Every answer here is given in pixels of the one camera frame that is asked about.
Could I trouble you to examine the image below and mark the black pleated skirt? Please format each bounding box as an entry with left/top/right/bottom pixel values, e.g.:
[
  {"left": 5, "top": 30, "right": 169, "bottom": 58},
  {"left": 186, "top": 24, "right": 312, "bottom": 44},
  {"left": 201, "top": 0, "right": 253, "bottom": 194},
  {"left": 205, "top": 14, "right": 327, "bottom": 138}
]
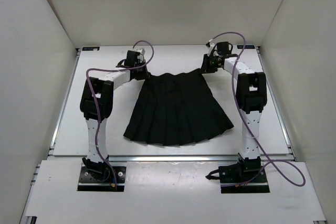
[{"left": 123, "top": 69, "right": 234, "bottom": 146}]

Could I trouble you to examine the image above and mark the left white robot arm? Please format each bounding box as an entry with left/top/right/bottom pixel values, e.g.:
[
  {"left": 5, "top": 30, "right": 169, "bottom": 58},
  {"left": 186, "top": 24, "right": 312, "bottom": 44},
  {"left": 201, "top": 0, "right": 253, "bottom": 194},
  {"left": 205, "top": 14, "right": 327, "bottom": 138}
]
[{"left": 80, "top": 48, "right": 149, "bottom": 181}]

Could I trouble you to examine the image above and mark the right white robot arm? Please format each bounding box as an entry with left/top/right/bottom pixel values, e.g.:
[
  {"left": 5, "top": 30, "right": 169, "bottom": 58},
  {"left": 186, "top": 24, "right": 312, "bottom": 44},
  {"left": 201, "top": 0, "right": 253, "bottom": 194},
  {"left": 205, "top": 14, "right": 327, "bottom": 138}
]
[{"left": 201, "top": 41, "right": 267, "bottom": 182}]

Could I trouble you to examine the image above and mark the right blue table label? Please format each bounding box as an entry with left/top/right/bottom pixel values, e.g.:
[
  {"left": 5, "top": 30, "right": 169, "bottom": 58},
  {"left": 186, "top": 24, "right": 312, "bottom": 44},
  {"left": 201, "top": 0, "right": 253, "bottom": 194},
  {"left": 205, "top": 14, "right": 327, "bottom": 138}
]
[{"left": 237, "top": 45, "right": 256, "bottom": 50}]

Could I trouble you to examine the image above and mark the blue table label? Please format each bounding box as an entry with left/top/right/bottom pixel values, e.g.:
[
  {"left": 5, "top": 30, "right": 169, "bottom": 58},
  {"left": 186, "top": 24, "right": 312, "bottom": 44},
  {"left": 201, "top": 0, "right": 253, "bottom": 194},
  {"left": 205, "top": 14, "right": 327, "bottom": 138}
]
[
  {"left": 237, "top": 45, "right": 256, "bottom": 50},
  {"left": 81, "top": 47, "right": 100, "bottom": 51}
]

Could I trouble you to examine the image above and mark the left blue table label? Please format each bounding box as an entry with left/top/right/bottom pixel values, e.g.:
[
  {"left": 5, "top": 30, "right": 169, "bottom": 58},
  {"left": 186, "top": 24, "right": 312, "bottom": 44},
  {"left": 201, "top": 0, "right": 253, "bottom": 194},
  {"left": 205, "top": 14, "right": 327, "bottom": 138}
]
[{"left": 81, "top": 47, "right": 100, "bottom": 51}]

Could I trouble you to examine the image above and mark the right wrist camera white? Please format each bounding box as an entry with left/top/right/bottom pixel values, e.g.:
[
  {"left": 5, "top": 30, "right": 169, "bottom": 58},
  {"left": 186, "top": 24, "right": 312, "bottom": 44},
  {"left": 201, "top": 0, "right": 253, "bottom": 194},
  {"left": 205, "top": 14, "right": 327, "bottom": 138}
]
[{"left": 206, "top": 40, "right": 216, "bottom": 57}]

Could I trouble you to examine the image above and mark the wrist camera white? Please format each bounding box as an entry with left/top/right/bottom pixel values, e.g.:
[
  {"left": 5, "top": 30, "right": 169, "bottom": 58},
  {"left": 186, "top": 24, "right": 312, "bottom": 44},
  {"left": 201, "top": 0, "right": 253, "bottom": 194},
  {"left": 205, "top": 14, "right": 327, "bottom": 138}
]
[
  {"left": 206, "top": 40, "right": 216, "bottom": 57},
  {"left": 132, "top": 48, "right": 145, "bottom": 57}
]

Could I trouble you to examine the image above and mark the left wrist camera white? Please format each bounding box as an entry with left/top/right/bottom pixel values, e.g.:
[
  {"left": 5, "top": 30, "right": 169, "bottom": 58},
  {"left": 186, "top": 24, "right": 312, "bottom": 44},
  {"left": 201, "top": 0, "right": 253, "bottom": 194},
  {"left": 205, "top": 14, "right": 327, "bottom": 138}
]
[{"left": 132, "top": 48, "right": 145, "bottom": 57}]

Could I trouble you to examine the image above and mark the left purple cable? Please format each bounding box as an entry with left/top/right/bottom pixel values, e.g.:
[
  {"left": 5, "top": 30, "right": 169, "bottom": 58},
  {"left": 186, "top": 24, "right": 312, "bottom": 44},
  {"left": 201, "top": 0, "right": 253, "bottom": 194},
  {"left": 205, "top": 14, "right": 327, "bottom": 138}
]
[{"left": 86, "top": 40, "right": 154, "bottom": 187}]

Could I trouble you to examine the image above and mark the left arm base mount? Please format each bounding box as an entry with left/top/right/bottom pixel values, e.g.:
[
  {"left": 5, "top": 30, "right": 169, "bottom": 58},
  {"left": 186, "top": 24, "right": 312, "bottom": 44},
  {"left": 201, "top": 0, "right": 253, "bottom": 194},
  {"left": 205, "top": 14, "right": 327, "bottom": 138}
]
[{"left": 77, "top": 164, "right": 127, "bottom": 192}]

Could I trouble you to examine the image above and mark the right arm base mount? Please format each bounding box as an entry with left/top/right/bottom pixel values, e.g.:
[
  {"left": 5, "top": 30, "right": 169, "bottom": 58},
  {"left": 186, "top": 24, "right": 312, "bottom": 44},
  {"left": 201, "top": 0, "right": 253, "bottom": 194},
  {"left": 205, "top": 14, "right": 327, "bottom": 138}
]
[{"left": 206, "top": 157, "right": 270, "bottom": 194}]

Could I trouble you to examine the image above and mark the aluminium table edge rail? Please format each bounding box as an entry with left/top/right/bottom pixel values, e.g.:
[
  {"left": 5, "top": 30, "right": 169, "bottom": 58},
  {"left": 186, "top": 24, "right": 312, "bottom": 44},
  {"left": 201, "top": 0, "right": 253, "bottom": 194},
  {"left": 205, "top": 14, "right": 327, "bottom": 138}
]
[{"left": 47, "top": 154, "right": 295, "bottom": 162}]

